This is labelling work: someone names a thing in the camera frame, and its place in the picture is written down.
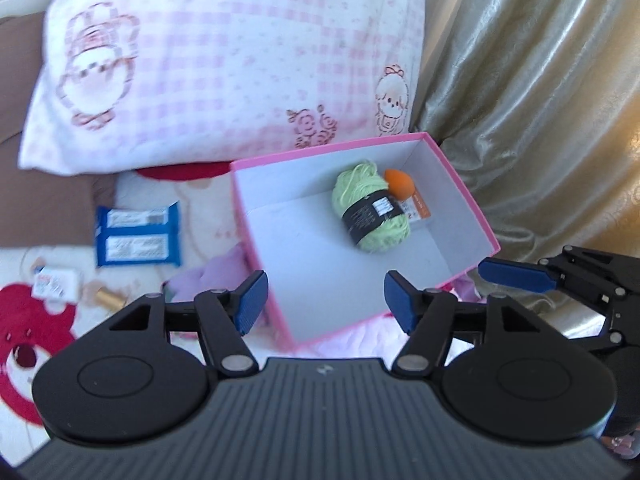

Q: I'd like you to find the pink cardboard box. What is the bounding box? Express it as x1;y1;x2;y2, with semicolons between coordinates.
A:
230;132;501;351

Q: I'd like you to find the gold curtain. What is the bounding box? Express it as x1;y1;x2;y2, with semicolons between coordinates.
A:
410;0;640;341

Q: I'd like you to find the small white medicine box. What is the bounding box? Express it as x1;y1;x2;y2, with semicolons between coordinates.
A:
30;265;81;303

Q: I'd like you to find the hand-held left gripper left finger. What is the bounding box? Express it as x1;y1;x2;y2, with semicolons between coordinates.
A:
107;270;271;378

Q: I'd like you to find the brown pillow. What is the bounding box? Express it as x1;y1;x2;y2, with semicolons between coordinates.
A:
0;12;118;248

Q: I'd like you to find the beige foundation bottle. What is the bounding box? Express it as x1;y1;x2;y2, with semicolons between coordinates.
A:
82;285;126;311

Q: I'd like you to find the purple plush toy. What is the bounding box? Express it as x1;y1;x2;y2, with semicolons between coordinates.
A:
162;242;251;306

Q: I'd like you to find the white orange floss box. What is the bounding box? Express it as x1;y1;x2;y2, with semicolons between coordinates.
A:
400;196;432;222

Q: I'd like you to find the green yarn ball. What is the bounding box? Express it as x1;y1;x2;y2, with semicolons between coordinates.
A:
331;160;412;255

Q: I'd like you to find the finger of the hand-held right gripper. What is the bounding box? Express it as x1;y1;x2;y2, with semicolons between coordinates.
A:
477;245;640;307

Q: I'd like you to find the printed bear blanket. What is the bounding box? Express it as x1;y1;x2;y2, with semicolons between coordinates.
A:
0;162;491;466

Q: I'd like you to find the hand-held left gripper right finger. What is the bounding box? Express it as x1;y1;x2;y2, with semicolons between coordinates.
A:
384;270;543;376

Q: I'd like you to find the pink checked pillow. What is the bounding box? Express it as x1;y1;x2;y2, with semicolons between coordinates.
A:
17;0;428;177

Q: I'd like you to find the blue wet wipes pack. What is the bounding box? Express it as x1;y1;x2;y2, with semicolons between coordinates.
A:
95;201;182;268

